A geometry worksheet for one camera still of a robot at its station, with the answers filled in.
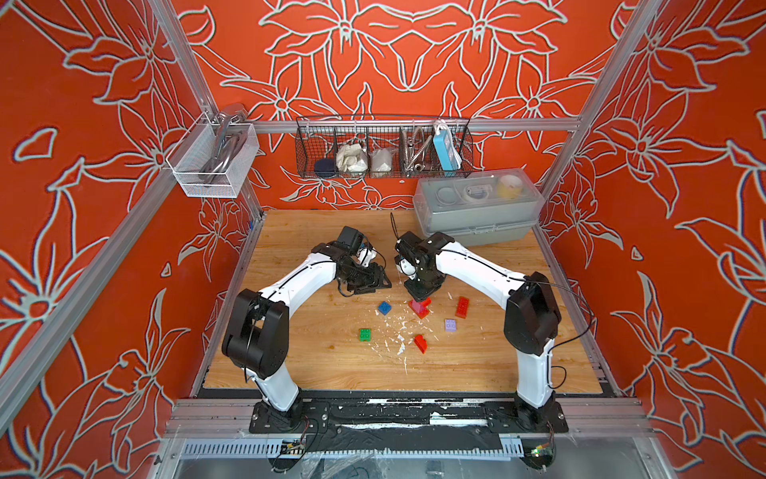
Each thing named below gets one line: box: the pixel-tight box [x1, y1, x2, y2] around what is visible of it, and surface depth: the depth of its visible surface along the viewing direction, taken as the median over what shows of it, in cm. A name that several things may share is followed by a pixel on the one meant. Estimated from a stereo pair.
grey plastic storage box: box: [412, 168, 546, 246], surface depth 102 cm
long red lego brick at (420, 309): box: [408, 299, 429, 320], surface depth 92 cm
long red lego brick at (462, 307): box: [454, 296, 470, 320], surface depth 93 cm
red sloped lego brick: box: [413, 334, 428, 355], surface depth 86 cm
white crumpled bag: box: [335, 143, 369, 172], surface depth 92 cm
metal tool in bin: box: [199, 102, 248, 185], surface depth 87 cm
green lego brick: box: [358, 328, 373, 343], surface depth 87 cm
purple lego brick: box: [444, 319, 457, 333], surface depth 89 cm
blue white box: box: [432, 119, 463, 178], surface depth 89 cm
